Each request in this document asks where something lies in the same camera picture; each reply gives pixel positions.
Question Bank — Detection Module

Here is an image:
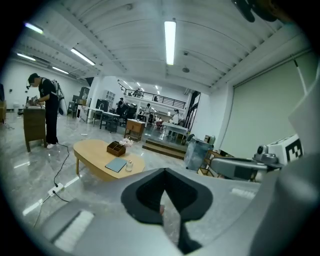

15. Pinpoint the light blue mat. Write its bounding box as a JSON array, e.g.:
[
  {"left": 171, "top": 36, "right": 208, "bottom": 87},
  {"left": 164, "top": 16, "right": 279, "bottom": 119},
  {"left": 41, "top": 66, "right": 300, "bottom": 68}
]
[{"left": 104, "top": 157, "right": 128, "bottom": 174}]

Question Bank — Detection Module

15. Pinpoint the small light wooden sideboard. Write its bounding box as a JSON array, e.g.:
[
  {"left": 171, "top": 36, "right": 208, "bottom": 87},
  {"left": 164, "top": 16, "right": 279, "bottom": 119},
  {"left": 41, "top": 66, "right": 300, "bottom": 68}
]
[{"left": 123, "top": 118, "right": 146, "bottom": 142}]

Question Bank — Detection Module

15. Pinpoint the low stepped wooden platform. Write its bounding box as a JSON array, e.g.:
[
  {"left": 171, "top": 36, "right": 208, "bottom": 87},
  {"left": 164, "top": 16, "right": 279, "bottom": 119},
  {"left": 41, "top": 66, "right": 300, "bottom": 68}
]
[{"left": 141, "top": 137, "right": 188, "bottom": 161}]

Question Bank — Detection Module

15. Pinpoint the black mezzanine railing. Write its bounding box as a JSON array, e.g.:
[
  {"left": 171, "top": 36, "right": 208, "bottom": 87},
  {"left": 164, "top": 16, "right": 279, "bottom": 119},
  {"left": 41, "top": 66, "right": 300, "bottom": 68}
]
[{"left": 118, "top": 81, "right": 188, "bottom": 110}]

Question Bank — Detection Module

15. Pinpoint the white desk with dark legs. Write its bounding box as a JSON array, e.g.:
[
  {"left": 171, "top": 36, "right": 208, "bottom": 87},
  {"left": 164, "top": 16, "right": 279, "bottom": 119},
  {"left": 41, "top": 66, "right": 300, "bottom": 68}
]
[{"left": 86, "top": 107, "right": 121, "bottom": 131}]

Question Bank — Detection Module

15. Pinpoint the pink flower bouquet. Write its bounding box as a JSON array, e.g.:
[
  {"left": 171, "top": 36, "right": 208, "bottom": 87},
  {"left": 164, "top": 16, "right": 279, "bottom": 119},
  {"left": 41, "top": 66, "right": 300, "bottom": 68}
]
[{"left": 118, "top": 137, "right": 134, "bottom": 148}]

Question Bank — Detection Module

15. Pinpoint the oval wooden table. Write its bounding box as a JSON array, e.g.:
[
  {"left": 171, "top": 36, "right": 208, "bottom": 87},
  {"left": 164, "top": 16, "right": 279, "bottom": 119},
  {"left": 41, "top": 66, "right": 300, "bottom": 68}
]
[{"left": 72, "top": 139, "right": 146, "bottom": 182}]

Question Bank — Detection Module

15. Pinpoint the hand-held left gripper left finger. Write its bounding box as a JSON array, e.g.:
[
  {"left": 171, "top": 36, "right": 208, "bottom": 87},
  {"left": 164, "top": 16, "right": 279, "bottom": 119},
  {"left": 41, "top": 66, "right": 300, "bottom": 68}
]
[{"left": 41, "top": 167, "right": 185, "bottom": 256}]

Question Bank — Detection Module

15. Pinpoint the grey marble panel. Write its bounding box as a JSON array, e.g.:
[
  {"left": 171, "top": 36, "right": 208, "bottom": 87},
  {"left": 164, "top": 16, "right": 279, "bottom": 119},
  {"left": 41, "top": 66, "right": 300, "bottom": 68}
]
[{"left": 184, "top": 137, "right": 214, "bottom": 172}]

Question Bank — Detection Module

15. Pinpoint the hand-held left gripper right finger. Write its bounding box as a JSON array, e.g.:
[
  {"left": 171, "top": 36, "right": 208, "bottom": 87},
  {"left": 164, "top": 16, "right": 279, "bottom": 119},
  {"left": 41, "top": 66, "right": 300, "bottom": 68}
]
[{"left": 163, "top": 167, "right": 263, "bottom": 256}]

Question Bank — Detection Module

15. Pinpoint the black power cable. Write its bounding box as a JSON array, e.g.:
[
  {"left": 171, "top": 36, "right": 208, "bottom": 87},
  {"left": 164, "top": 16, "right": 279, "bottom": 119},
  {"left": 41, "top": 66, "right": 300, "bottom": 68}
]
[{"left": 53, "top": 141, "right": 71, "bottom": 188}]

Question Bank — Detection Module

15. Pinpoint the gold metal shelf rack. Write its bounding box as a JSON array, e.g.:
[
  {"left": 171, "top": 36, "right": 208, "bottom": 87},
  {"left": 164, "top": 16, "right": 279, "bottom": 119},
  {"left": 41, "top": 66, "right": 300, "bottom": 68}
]
[{"left": 196, "top": 149, "right": 235, "bottom": 178}]

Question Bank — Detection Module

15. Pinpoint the white power strip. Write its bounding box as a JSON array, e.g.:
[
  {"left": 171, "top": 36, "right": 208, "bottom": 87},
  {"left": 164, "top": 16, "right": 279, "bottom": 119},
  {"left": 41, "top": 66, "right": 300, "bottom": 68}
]
[{"left": 47, "top": 182, "right": 65, "bottom": 197}]

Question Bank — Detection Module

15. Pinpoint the long ceiling tube light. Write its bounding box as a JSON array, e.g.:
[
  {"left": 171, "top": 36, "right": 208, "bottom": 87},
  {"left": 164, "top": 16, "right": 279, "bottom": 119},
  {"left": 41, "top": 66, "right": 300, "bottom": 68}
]
[
  {"left": 70, "top": 47, "right": 96, "bottom": 67},
  {"left": 15, "top": 52, "right": 37, "bottom": 62},
  {"left": 164, "top": 20, "right": 177, "bottom": 66},
  {"left": 51, "top": 65, "right": 70, "bottom": 75},
  {"left": 24, "top": 22, "right": 44, "bottom": 35}
]

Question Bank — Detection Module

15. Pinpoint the pale roller blind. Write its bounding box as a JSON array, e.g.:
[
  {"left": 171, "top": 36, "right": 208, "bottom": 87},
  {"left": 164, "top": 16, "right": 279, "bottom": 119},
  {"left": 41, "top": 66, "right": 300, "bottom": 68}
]
[{"left": 219, "top": 57, "right": 320, "bottom": 160}]

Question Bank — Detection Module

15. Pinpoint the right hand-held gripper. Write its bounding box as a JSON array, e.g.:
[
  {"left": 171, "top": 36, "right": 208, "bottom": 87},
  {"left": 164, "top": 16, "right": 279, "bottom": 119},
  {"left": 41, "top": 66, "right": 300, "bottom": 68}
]
[{"left": 210, "top": 134, "right": 305, "bottom": 182}]

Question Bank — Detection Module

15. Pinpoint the dark wooden cabinet with legs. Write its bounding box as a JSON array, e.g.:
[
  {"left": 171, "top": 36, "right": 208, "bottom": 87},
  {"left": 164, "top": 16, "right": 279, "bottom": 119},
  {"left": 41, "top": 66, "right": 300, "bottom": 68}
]
[{"left": 22, "top": 105, "right": 48, "bottom": 153}]

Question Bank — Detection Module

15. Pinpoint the white table with thin legs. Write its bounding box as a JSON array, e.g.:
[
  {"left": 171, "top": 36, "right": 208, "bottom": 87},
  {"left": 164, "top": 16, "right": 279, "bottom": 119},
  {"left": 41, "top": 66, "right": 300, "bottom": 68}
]
[{"left": 161, "top": 121, "right": 189, "bottom": 142}]

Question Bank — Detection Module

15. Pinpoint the brown wooden organizer box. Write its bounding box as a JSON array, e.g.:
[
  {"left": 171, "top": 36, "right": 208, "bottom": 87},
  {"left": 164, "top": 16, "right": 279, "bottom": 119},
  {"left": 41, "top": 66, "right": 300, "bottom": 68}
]
[{"left": 106, "top": 140, "right": 127, "bottom": 158}]

